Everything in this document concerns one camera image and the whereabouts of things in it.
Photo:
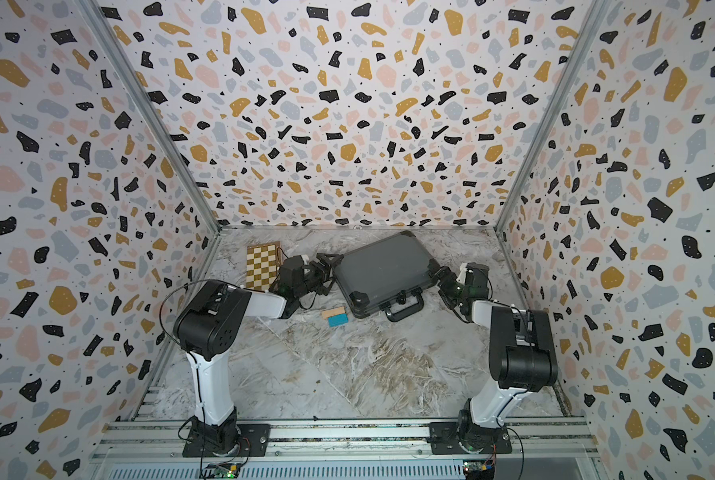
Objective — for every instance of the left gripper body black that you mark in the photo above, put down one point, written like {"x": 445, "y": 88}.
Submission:
{"x": 317, "y": 278}

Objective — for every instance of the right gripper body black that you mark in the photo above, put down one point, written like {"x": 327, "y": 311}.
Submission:
{"x": 453, "y": 292}

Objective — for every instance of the dark grey poker case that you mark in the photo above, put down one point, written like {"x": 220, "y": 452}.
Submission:
{"x": 387, "y": 276}

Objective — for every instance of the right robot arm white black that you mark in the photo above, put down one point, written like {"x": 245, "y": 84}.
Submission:
{"x": 521, "y": 356}

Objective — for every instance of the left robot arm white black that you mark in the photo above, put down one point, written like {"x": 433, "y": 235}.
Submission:
{"x": 207, "y": 327}

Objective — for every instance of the tan wooden block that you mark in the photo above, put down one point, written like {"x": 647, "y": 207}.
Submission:
{"x": 326, "y": 314}

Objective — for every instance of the teal block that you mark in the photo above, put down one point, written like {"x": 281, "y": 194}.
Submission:
{"x": 337, "y": 320}

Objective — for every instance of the wooden chess board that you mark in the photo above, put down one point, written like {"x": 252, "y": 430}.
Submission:
{"x": 262, "y": 265}

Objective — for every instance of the right circuit board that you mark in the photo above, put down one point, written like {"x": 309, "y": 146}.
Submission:
{"x": 479, "y": 470}

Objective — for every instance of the circuit board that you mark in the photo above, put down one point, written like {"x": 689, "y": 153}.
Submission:
{"x": 220, "y": 471}
{"x": 479, "y": 470}

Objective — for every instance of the left circuit board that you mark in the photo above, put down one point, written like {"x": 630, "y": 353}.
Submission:
{"x": 220, "y": 471}

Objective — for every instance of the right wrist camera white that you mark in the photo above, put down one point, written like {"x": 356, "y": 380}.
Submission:
{"x": 471, "y": 272}

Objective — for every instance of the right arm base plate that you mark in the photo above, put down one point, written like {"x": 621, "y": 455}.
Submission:
{"x": 450, "y": 438}

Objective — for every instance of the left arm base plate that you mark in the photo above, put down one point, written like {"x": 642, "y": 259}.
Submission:
{"x": 229, "y": 441}

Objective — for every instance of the aluminium mounting rail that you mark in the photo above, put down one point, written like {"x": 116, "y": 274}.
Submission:
{"x": 543, "y": 448}

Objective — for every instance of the metal corner frame post left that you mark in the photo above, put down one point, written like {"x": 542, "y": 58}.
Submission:
{"x": 131, "y": 48}

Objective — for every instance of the metal corner frame post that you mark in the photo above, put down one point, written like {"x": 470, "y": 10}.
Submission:
{"x": 131, "y": 48}
{"x": 577, "y": 55}

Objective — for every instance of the metal corner frame post right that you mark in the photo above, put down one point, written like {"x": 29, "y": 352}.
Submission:
{"x": 577, "y": 55}

